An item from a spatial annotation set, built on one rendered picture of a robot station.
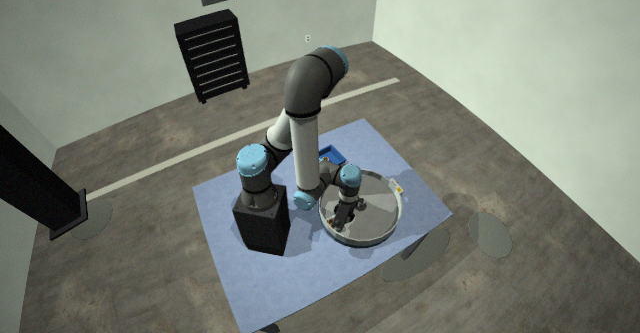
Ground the blue crate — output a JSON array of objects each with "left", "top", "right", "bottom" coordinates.
[{"left": 319, "top": 144, "right": 346, "bottom": 167}]

